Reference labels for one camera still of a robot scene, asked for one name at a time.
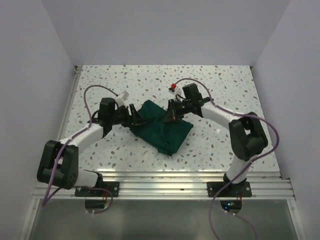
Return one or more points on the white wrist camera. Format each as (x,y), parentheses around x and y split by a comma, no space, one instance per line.
(121,99)
(176,91)

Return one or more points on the aluminium left side rail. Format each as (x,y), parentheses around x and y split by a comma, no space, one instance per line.
(67,98)

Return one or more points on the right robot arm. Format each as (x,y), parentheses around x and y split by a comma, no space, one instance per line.
(247,136)

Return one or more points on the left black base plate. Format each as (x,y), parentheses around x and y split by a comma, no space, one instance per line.
(105,189)

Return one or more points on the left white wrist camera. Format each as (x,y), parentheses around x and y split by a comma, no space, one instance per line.
(121,99)

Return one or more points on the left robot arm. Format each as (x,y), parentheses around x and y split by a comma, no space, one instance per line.
(59,163)

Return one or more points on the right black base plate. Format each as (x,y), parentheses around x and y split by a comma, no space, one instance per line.
(242,189)

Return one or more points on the green surgical cloth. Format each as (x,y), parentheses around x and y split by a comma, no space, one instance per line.
(167,138)

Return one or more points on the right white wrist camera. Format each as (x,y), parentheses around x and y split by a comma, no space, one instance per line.
(176,91)

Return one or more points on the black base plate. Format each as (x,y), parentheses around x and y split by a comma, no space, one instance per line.
(242,189)
(105,189)

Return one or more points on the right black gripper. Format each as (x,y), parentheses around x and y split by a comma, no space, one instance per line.
(172,114)

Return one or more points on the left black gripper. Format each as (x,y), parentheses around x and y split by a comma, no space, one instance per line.
(134,119)

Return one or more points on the aluminium front rail frame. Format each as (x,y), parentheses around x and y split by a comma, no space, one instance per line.
(174,185)

